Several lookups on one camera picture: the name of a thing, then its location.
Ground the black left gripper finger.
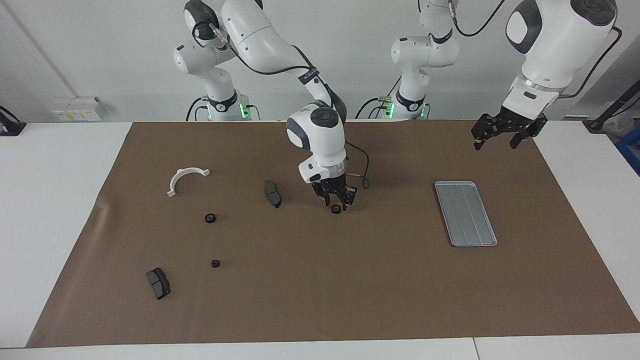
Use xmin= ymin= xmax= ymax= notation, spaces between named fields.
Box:
xmin=471 ymin=114 xmax=496 ymax=151
xmin=509 ymin=114 xmax=549 ymax=150

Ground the silver metal tray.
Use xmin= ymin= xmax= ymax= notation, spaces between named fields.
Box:
xmin=434 ymin=181 xmax=499 ymax=248

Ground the long grey brake pad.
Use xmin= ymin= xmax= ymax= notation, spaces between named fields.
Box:
xmin=263 ymin=180 xmax=283 ymax=209

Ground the brown paper mat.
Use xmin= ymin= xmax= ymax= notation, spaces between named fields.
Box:
xmin=26 ymin=119 xmax=640 ymax=349

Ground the black tripod pole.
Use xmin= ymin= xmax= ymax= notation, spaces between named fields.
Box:
xmin=582 ymin=80 xmax=640 ymax=133

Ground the blue box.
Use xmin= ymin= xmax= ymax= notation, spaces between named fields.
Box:
xmin=616 ymin=125 xmax=640 ymax=176

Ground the short grey brake pad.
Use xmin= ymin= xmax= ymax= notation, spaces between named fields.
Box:
xmin=145 ymin=267 xmax=172 ymax=301

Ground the black stand foot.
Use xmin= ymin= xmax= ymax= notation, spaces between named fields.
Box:
xmin=0 ymin=106 xmax=27 ymax=137

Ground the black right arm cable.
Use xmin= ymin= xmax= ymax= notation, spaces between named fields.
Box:
xmin=192 ymin=20 xmax=371 ymax=190

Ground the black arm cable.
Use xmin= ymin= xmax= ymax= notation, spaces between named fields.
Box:
xmin=192 ymin=20 xmax=371 ymax=190
xmin=447 ymin=0 xmax=623 ymax=99

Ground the black base power cable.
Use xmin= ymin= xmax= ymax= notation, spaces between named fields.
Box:
xmin=185 ymin=96 xmax=208 ymax=122
xmin=355 ymin=95 xmax=396 ymax=120

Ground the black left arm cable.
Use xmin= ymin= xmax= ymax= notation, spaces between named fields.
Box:
xmin=447 ymin=0 xmax=623 ymax=99

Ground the white half-ring clamp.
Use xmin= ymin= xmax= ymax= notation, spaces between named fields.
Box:
xmin=166 ymin=167 xmax=211 ymax=198

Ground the white wall socket box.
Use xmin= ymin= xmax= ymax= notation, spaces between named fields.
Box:
xmin=52 ymin=96 xmax=107 ymax=122

